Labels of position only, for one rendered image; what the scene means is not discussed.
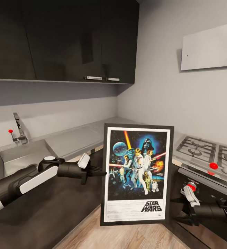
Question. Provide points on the poster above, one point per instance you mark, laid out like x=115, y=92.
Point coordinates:
x=138, y=162

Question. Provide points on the drop in sink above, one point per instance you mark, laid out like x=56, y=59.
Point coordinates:
x=32, y=153

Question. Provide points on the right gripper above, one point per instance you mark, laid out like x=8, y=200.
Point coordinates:
x=202, y=211

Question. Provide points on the oven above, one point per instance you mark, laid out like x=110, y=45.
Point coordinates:
x=211, y=234

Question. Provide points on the range hood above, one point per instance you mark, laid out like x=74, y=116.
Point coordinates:
x=205, y=49

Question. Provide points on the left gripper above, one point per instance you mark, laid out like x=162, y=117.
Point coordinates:
x=74, y=171

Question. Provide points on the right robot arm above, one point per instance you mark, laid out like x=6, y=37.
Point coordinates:
x=200, y=210

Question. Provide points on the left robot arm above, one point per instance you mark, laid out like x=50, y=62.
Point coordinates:
x=24, y=180

